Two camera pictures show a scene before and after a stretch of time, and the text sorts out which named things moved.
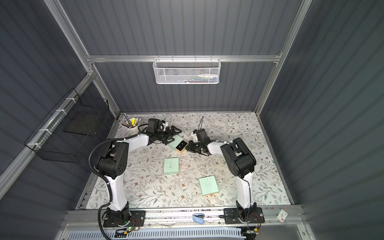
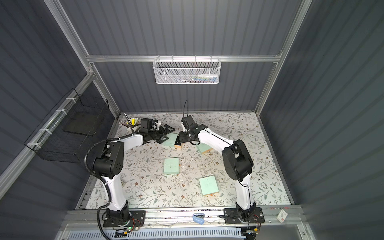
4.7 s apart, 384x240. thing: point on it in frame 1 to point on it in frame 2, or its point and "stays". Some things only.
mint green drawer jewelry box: x=171 y=165 stays
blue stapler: x=198 y=218 stays
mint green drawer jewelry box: x=208 y=185 stays
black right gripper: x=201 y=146 to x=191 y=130
